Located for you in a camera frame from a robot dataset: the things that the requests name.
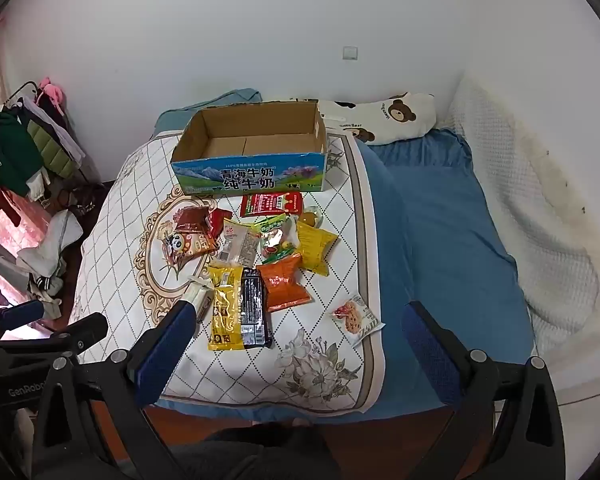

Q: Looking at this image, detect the blue bed sheet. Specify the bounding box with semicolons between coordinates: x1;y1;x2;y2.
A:
362;129;536;417

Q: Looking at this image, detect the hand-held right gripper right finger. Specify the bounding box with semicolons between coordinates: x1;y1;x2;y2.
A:
402;301;566;480

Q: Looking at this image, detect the bear print pillow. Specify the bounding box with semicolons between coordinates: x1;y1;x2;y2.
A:
317;92;438;145

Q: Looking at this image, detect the olive puffer vest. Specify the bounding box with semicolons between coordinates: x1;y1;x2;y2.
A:
27;120;77;179

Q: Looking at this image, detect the dark green jacket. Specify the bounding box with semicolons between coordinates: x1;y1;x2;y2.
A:
0;112;45;198

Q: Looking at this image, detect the clear bread packet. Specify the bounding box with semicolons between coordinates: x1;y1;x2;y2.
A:
216;218;262;267

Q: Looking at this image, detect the cookie packet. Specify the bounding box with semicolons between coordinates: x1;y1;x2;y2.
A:
330;294;385;348

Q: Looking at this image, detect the teal pillow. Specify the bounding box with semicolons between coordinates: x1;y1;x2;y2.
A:
155;88;262;133

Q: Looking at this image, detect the orange snack packet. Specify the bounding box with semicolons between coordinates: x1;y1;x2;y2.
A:
256;252;313;313

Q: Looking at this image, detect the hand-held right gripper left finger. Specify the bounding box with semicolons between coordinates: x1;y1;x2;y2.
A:
32;300;201;480

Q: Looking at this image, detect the yellow puffy snack packet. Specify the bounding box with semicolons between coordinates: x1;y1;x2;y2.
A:
296;221;340;277

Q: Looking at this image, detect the black snack packet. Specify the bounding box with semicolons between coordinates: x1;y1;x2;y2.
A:
240;267;274;348

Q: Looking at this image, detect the white snack packet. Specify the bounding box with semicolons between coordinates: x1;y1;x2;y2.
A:
185;275;216;318

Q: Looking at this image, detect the long yellow snack packet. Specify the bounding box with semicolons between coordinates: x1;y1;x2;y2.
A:
207;265;246;352

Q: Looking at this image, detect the person's dark clothing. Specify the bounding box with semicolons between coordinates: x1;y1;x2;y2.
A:
170;422;342;480

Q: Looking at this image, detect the panda print snack packet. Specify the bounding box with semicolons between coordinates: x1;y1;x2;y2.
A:
161;230;220;265

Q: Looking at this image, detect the dark red spicy strip packet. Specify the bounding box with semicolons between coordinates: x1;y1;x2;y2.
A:
172;206;233;241

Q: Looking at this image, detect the clear braised egg packet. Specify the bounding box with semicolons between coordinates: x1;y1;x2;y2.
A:
298;207;325;231

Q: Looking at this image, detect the pink plush hat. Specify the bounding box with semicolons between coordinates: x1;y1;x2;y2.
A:
39;77;65;106

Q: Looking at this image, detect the white textured blanket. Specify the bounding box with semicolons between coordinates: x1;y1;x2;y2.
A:
440;75;600;361

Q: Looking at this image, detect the printed cardboard box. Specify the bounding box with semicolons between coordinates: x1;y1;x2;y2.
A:
171;100;328;196

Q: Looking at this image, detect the red snack packet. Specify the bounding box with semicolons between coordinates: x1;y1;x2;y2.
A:
240;191;305;219

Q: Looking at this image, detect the white crumpled garment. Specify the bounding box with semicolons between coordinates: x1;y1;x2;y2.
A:
17;210;84;281

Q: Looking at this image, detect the green candy packet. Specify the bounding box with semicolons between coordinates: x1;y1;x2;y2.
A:
252;214;301;265

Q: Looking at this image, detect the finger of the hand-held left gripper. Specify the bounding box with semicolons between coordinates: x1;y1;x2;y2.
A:
0;300;46;335
0;312;109;363

